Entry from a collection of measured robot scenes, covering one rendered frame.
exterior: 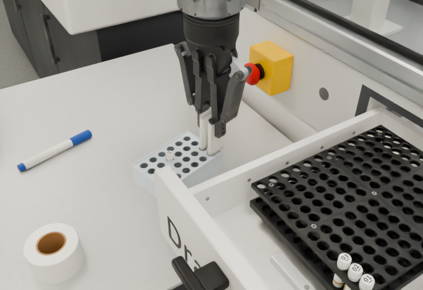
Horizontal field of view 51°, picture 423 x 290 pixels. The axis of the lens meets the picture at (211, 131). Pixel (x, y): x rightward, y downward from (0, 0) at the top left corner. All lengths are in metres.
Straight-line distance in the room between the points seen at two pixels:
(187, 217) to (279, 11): 0.44
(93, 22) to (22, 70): 1.67
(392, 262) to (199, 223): 0.19
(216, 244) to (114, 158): 0.40
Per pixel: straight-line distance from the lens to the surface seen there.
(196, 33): 0.58
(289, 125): 0.85
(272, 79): 0.78
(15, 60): 2.90
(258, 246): 0.55
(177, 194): 0.48
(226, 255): 0.43
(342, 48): 0.70
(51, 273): 0.62
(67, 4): 1.11
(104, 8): 1.14
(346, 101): 0.72
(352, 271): 0.46
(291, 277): 0.52
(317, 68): 0.75
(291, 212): 0.51
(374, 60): 0.66
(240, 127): 0.85
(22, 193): 0.77
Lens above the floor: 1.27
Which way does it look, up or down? 38 degrees down
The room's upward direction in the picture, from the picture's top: straight up
